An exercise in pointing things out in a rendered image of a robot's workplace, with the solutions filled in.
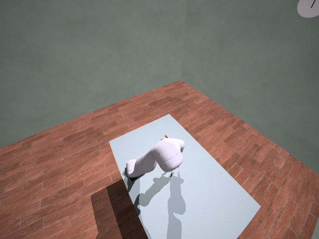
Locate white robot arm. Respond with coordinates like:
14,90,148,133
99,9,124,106
126,138,185,178

